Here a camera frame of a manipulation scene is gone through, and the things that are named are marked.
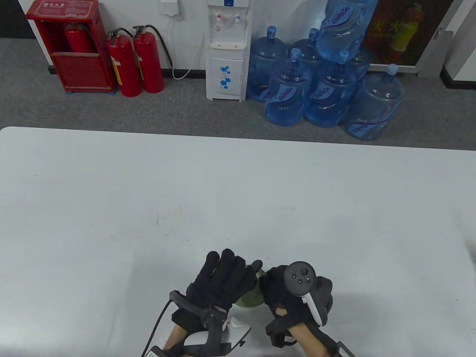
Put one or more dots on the person's left hand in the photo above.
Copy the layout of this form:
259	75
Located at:
223	282

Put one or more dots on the person's right hand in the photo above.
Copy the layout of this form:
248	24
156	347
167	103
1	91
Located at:
275	293

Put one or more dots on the green seasoning dish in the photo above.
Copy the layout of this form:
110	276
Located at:
249	297

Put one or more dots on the person's right forearm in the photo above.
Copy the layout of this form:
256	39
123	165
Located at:
312	342

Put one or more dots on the person's left forearm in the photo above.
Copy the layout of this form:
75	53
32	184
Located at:
174	336

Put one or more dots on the black and white hand controller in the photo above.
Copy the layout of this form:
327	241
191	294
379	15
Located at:
238	333
299	277

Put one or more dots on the group of blue water jugs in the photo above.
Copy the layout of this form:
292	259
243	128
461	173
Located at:
327	93

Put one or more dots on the white water dispenser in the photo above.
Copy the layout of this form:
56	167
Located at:
227	67

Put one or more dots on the red fire extinguisher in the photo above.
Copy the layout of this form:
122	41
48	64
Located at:
124	67
148	63
79	39

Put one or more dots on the red fire extinguisher cabinet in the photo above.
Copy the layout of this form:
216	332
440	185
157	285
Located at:
83	70

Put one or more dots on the dark poster panel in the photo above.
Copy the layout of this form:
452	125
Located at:
401	29

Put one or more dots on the white wall box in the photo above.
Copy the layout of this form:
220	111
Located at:
169	6

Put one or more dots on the grey metal post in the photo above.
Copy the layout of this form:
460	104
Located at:
435	52

